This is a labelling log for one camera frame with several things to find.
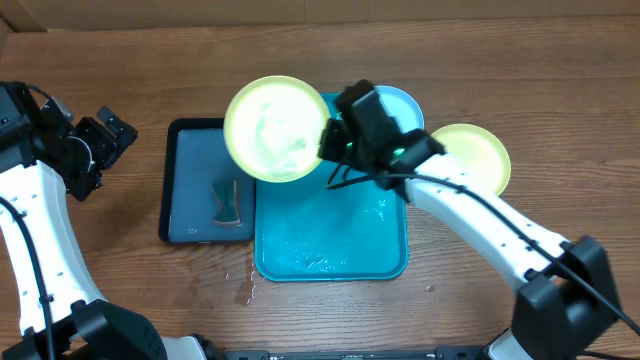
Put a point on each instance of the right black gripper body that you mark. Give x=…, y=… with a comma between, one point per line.
x=333, y=141

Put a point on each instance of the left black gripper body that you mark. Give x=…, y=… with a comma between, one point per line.
x=93, y=150

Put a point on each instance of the yellow plate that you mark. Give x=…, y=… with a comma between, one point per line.
x=272, y=128
x=480, y=154

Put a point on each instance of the green sponge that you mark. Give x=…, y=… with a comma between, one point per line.
x=226, y=196

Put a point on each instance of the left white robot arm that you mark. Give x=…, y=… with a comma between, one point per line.
x=63, y=313

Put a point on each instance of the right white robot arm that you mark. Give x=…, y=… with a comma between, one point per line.
x=565, y=296

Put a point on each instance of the black water tray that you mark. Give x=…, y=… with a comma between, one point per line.
x=196, y=158

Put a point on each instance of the teal plastic tray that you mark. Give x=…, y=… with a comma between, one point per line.
x=305, y=232

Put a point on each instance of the light blue plate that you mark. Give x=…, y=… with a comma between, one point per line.
x=402, y=107

